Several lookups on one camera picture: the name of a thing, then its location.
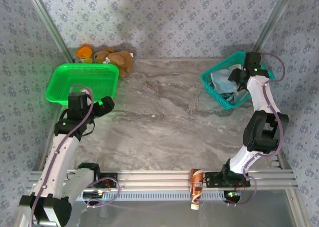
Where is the purple cable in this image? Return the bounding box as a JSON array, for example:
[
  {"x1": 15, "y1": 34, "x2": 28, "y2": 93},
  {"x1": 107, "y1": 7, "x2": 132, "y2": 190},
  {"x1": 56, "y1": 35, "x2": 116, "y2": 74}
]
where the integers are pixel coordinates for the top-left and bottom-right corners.
[
  {"x1": 28, "y1": 85, "x2": 121, "y2": 227},
  {"x1": 225, "y1": 52, "x2": 287, "y2": 208}
]

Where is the orange-lidded yellow cup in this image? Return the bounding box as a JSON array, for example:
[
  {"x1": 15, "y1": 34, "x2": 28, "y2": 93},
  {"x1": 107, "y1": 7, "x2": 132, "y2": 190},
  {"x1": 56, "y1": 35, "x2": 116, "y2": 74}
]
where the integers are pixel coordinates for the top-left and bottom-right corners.
[{"x1": 76, "y1": 44, "x2": 93, "y2": 64}]

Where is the small circuit board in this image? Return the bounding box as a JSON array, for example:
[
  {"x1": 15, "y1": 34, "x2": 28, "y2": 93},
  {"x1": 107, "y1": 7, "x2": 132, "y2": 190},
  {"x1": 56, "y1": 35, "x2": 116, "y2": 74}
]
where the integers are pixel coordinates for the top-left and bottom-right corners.
[
  {"x1": 83, "y1": 189, "x2": 111, "y2": 198},
  {"x1": 223, "y1": 190, "x2": 243, "y2": 203}
]

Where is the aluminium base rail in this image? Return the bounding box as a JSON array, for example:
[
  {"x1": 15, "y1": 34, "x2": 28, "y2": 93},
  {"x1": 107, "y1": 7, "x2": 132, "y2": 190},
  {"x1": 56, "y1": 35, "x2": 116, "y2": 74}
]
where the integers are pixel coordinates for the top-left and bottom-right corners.
[{"x1": 26, "y1": 169, "x2": 299, "y2": 191}]

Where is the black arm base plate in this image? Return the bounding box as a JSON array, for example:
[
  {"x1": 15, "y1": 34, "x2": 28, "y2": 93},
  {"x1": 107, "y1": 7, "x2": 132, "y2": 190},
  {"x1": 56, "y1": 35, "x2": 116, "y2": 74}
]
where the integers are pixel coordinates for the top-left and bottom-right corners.
[
  {"x1": 96, "y1": 171, "x2": 119, "y2": 189},
  {"x1": 205, "y1": 171, "x2": 251, "y2": 188}
]

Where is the grey slotted cable duct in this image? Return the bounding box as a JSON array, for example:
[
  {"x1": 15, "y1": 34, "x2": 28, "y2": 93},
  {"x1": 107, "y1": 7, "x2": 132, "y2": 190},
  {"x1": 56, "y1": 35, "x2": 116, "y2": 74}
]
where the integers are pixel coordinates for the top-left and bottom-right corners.
[{"x1": 36, "y1": 191, "x2": 241, "y2": 203}]

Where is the teal plastic basket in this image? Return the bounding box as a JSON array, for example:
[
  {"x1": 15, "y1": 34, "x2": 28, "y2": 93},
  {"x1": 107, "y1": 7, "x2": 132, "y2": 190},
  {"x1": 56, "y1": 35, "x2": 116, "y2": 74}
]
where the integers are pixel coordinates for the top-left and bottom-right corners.
[{"x1": 200, "y1": 50, "x2": 275, "y2": 111}]

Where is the brown teddy bear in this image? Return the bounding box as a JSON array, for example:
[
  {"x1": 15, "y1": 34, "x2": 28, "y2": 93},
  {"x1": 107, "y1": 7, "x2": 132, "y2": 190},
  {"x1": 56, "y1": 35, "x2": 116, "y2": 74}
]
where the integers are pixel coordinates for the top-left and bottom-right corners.
[{"x1": 93, "y1": 47, "x2": 134, "y2": 78}]

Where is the shiny metal base panel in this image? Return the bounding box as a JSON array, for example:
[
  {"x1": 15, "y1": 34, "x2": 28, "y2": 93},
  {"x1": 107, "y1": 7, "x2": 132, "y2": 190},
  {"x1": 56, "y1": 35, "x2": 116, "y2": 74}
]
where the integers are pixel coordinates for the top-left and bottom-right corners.
[{"x1": 18, "y1": 189, "x2": 306, "y2": 227}]

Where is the green plastic basket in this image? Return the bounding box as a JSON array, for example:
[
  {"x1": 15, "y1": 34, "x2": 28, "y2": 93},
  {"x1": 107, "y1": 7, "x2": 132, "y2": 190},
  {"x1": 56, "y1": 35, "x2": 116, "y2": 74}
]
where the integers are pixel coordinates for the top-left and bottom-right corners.
[{"x1": 44, "y1": 62, "x2": 120, "y2": 106}]

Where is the aluminium corner post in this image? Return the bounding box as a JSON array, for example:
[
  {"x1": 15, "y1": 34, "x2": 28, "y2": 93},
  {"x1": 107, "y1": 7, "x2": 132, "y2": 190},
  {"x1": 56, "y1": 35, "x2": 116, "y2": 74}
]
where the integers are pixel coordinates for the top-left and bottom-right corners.
[
  {"x1": 250, "y1": 0, "x2": 299, "y2": 55},
  {"x1": 24, "y1": 0, "x2": 74, "y2": 62}
]

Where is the blue polka dot towel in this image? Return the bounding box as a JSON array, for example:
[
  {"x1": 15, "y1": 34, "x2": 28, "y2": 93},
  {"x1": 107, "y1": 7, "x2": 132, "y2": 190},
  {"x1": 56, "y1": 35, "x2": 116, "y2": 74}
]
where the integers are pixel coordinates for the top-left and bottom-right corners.
[{"x1": 210, "y1": 68, "x2": 242, "y2": 95}]

